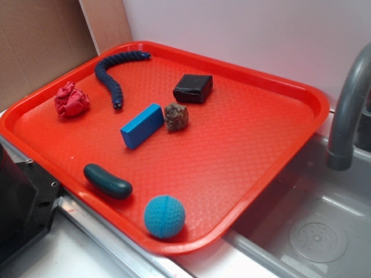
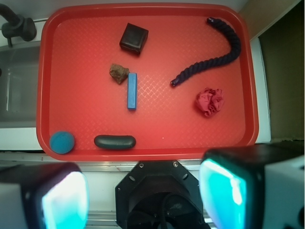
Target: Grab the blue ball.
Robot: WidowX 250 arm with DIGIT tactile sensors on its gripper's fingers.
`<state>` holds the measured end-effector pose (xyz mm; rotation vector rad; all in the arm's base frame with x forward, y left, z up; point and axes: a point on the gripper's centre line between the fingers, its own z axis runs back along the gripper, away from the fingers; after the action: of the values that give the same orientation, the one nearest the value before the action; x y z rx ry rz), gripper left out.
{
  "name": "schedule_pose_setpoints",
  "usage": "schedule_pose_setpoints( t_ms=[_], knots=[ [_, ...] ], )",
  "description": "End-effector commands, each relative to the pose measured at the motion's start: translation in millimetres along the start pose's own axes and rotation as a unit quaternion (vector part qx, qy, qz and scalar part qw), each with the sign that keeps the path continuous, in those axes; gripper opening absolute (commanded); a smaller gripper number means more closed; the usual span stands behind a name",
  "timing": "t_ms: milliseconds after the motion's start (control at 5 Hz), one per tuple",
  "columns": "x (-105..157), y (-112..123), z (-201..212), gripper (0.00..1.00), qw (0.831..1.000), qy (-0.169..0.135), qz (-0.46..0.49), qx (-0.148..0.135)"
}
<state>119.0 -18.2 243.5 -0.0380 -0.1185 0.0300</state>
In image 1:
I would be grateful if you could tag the crumpled red cloth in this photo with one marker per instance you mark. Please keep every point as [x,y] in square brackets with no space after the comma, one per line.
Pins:
[70,101]

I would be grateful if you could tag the grey faucet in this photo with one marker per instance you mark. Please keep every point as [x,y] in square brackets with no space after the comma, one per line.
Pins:
[347,116]

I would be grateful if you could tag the red plastic tray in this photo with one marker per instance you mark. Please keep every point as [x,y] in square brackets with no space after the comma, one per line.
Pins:
[236,142]

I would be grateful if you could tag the dark green toy cucumber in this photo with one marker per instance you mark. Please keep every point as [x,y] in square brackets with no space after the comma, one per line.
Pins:
[106,182]

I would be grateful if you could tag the grey plastic sink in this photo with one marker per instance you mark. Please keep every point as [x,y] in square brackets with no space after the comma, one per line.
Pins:
[258,245]

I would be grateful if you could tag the sink drain cover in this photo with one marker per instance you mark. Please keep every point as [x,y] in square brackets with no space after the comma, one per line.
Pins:
[318,241]

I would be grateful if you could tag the dark blue segmented toy snake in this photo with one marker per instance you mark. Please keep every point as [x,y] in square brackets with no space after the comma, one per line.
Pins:
[108,81]

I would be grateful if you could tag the black folded pouch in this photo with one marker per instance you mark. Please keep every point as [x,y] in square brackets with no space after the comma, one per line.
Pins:
[193,88]

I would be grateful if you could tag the brown cardboard panel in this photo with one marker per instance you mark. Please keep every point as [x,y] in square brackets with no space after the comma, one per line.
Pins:
[42,40]

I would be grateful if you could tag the blue dimpled ball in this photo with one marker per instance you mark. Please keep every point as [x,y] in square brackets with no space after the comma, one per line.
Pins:
[164,216]

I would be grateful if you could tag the blue rectangular block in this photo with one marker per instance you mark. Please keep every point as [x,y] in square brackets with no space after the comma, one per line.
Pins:
[142,126]

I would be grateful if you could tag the brown rough rock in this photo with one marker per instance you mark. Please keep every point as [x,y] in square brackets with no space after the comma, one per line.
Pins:
[176,117]

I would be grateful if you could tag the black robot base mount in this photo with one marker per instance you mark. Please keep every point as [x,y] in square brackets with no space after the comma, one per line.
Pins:
[29,197]

